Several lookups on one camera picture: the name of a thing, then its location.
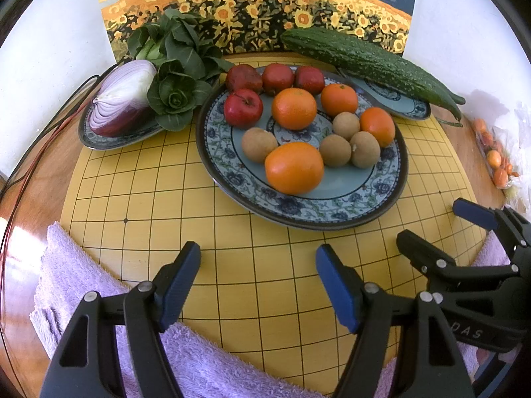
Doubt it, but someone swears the brown kiwi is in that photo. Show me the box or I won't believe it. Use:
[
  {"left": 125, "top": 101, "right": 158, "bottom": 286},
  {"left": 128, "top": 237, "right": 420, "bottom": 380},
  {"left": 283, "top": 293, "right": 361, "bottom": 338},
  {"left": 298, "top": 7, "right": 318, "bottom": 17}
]
[
  {"left": 319, "top": 134, "right": 352, "bottom": 168},
  {"left": 242, "top": 127, "right": 279, "bottom": 163},
  {"left": 350, "top": 131, "right": 381, "bottom": 169},
  {"left": 333, "top": 111, "right": 361, "bottom": 141}
]

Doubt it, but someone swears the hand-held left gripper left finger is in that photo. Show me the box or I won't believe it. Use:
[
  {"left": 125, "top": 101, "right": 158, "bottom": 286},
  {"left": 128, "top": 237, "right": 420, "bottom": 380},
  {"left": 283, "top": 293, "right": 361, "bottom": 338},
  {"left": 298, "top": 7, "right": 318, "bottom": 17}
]
[{"left": 39, "top": 240, "right": 202, "bottom": 398}]

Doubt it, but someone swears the black cable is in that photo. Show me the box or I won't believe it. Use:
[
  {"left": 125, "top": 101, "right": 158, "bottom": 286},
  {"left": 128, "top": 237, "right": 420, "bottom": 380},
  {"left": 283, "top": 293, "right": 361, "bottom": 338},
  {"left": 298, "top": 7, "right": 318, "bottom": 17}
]
[{"left": 0, "top": 75, "right": 102, "bottom": 193}]

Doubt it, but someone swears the red cable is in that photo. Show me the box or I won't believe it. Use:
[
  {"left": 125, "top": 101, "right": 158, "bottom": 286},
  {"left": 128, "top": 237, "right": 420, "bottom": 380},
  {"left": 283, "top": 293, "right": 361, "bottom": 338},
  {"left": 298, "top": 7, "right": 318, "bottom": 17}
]
[{"left": 0, "top": 103, "right": 90, "bottom": 258}]

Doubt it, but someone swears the orange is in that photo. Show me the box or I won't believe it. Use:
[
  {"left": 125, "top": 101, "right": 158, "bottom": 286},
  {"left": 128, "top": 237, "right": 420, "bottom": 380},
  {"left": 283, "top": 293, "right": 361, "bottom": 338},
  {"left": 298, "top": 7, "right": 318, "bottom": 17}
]
[
  {"left": 359, "top": 107, "right": 396, "bottom": 148},
  {"left": 265, "top": 142, "right": 325, "bottom": 195},
  {"left": 271, "top": 87, "right": 318, "bottom": 131},
  {"left": 321, "top": 84, "right": 358, "bottom": 117}
]

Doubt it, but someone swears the plastic bag of kumquats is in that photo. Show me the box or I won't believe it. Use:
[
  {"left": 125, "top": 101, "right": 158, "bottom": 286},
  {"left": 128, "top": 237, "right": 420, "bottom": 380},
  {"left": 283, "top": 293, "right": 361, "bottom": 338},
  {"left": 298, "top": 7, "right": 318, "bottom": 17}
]
[{"left": 473, "top": 91, "right": 531, "bottom": 212}]

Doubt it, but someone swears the large blue patterned plate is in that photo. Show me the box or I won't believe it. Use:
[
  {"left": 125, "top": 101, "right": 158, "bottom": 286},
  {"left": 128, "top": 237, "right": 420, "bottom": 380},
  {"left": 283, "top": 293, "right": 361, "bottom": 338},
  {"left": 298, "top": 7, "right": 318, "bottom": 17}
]
[{"left": 196, "top": 65, "right": 409, "bottom": 231}]

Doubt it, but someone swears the red apple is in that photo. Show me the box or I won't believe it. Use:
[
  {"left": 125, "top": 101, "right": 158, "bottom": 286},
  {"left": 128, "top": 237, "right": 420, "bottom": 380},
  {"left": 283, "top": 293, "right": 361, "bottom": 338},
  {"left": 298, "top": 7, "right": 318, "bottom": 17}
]
[
  {"left": 294, "top": 65, "right": 325, "bottom": 96},
  {"left": 226, "top": 64, "right": 264, "bottom": 94},
  {"left": 224, "top": 89, "right": 264, "bottom": 129},
  {"left": 262, "top": 63, "right": 295, "bottom": 96}
]

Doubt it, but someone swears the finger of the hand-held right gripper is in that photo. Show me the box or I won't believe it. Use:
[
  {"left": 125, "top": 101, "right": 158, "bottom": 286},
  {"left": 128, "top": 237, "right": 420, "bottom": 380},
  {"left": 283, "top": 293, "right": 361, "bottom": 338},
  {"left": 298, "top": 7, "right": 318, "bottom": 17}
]
[
  {"left": 396, "top": 230, "right": 521, "bottom": 283},
  {"left": 453, "top": 198, "right": 531, "bottom": 249}
]

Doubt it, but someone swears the green bok choy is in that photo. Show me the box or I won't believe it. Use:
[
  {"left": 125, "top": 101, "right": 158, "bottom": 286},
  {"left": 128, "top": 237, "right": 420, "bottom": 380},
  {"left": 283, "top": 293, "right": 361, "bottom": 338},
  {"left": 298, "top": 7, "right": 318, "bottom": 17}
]
[
  {"left": 146, "top": 60, "right": 213, "bottom": 132},
  {"left": 126, "top": 8, "right": 235, "bottom": 81}
]

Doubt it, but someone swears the purple fluffy towel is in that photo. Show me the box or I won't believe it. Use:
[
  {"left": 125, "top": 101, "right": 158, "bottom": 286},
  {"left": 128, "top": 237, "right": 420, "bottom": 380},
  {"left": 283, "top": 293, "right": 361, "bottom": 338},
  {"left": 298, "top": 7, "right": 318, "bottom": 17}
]
[{"left": 29, "top": 222, "right": 512, "bottom": 398}]

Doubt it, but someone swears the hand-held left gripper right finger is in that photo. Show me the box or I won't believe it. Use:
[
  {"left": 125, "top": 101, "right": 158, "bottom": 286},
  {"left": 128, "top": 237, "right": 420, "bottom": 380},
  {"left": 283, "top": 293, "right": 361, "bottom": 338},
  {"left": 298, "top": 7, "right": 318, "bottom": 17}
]
[{"left": 315, "top": 244, "right": 476, "bottom": 398}]

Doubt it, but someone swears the yellow grid board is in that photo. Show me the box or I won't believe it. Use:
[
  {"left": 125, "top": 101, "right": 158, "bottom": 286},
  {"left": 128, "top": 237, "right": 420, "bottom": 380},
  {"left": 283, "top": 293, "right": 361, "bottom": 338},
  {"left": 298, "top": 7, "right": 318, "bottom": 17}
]
[{"left": 60, "top": 52, "right": 479, "bottom": 396}]

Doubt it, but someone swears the green bumpy cucumber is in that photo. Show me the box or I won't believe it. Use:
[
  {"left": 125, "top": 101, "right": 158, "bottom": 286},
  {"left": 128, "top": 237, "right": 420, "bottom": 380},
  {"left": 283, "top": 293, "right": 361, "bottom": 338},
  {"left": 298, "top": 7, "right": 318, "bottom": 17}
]
[
  {"left": 431, "top": 83, "right": 466, "bottom": 105},
  {"left": 281, "top": 28, "right": 462, "bottom": 122}
]

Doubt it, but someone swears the small blue patterned plate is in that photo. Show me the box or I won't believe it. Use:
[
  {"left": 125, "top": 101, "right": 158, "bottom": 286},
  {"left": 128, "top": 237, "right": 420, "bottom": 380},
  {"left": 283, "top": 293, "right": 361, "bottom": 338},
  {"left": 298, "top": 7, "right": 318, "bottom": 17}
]
[
  {"left": 338, "top": 68, "right": 432, "bottom": 120},
  {"left": 78, "top": 64, "right": 220, "bottom": 151}
]

